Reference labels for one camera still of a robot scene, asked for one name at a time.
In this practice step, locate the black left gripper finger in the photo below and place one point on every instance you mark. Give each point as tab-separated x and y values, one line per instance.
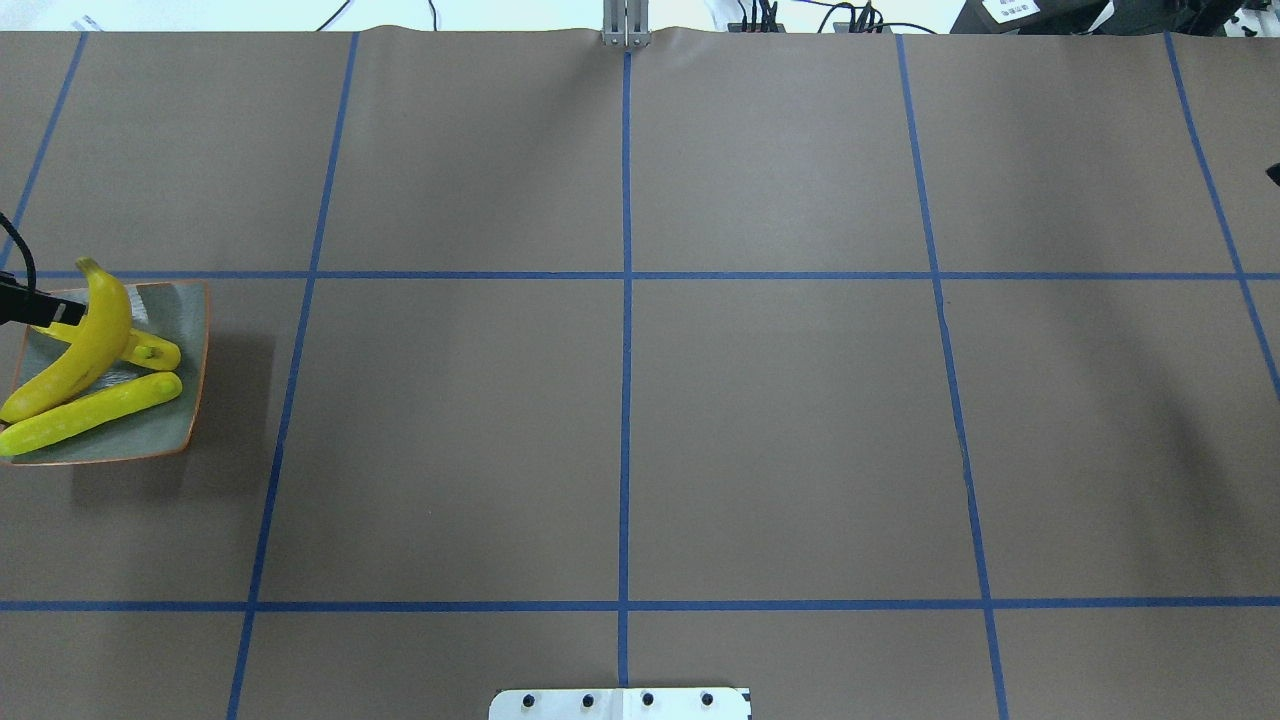
33	307

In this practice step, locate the yellow banana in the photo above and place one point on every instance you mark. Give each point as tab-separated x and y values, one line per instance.
89	412
141	349
103	334

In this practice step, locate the brown table mat blue grid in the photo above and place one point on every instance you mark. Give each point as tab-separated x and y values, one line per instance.
923	377

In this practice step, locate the aluminium frame post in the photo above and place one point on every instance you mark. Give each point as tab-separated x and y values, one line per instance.
625	24

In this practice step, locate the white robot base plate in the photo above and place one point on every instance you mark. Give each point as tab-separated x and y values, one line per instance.
623	703

